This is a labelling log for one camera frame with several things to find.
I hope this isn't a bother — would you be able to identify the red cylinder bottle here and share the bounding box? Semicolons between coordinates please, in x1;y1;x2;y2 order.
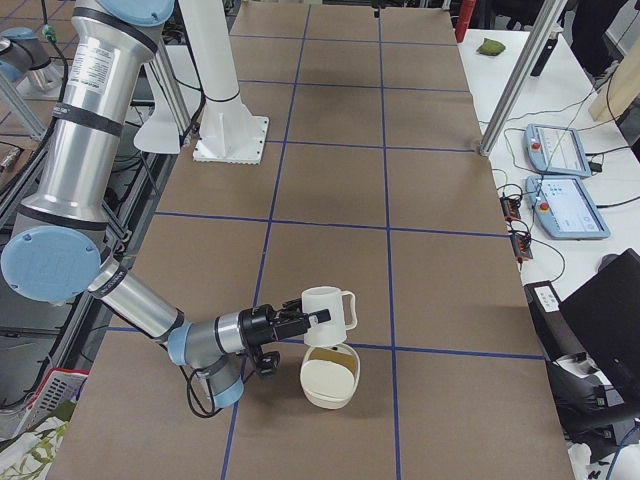
455;0;476;43

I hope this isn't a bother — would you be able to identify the wooden plank stand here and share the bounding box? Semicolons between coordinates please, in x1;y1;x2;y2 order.
589;40;640;121

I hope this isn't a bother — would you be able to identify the blue teach pendant near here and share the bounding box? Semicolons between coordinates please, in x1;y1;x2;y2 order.
525;175;611;240

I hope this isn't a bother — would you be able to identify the blue teach pendant far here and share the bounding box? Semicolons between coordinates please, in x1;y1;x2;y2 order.
524;124;591;178

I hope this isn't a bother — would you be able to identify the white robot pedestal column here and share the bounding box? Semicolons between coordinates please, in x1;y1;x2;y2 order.
181;1;269;164

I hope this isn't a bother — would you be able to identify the green bean bag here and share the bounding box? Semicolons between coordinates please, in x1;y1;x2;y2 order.
476;38;506;57

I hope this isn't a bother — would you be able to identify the cream oval bin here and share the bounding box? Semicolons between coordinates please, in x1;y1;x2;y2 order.
299;344;361;410

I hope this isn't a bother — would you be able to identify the black laptop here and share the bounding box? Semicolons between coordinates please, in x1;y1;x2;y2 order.
560;248;639;400

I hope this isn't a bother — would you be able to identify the aluminium frame post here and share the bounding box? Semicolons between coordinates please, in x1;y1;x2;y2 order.
478;0;567;157

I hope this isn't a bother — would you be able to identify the blue teach pendant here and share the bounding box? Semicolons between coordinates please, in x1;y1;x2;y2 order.
525;175;611;240
524;124;591;178

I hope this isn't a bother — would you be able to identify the white ribbed mug grey inside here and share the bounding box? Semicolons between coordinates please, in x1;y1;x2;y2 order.
301;286;358;347

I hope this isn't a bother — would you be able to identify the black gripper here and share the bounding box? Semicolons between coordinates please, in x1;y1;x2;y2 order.
239;304;331;349

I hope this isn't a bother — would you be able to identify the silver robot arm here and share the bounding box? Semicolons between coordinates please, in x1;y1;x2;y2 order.
1;27;61;93
1;1;331;408

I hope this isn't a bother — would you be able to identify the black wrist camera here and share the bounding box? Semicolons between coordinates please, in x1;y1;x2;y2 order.
249;346;281;380

